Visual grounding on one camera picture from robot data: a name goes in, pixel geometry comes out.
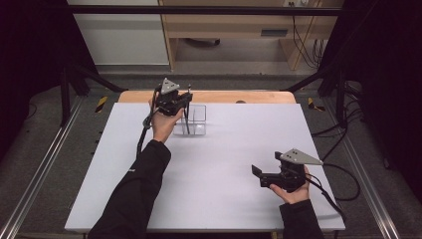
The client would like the straight black floor cable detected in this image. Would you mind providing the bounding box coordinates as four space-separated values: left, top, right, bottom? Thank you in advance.
312 108 364 137

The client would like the dark rectangular desk plate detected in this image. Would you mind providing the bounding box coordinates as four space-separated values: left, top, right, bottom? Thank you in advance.
261 29 289 38

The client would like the yellow clamp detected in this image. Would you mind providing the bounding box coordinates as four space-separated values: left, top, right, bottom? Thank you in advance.
95 95 108 114
307 97 326 113

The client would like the person's left hand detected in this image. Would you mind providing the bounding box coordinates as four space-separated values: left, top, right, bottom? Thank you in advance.
148 99 185 144

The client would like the white power strip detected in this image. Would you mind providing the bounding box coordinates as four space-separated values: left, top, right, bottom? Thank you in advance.
283 0 312 8

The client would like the hand-held gripper cable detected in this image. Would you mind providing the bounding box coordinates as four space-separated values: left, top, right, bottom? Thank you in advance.
136 85 163 159
304 173 348 239

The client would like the yellow clamp right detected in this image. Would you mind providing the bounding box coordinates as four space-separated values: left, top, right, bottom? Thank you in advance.
307 97 326 113

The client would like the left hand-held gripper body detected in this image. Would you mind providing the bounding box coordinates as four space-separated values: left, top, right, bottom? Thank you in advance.
154 78 186 118

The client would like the clear acrylic organizer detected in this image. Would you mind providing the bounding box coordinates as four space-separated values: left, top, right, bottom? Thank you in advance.
172 104 207 136

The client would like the right hand-held gripper cable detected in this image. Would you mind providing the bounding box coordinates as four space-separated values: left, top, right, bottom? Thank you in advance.
304 173 348 239

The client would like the black pen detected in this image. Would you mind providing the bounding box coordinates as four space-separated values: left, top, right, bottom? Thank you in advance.
185 84 193 135

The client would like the white cabinet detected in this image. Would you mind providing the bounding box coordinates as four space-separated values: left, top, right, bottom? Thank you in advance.
67 0 170 66

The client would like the aluminium rail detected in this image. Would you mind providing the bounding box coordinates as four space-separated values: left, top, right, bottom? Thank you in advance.
0 96 86 239
334 128 402 239

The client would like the dark curtain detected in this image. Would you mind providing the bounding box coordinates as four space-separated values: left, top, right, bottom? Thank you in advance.
0 0 99 160
319 0 422 200

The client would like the yellow clamp left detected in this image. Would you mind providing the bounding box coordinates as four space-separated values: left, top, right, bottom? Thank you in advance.
95 95 108 114

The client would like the left hand-held gripper cable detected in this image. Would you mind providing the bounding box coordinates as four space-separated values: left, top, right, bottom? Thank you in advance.
136 85 163 159

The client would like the person's right hand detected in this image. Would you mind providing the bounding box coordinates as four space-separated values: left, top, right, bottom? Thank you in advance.
269 165 312 205

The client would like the black desk cable bundle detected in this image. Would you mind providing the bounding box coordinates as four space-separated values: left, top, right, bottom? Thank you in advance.
292 15 327 70

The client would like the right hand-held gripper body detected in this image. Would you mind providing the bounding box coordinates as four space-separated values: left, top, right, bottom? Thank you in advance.
274 147 323 194

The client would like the black metal stand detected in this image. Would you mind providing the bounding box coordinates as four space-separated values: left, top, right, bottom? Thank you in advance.
59 63 128 127
282 63 349 128

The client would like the black metal crossbar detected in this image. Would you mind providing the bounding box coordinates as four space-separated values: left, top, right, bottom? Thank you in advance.
68 4 344 17

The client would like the looped black floor cable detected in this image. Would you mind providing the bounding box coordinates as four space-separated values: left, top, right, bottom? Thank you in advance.
320 125 361 202

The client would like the light wooden desk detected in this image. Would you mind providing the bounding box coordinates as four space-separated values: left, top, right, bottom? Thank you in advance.
158 0 344 72

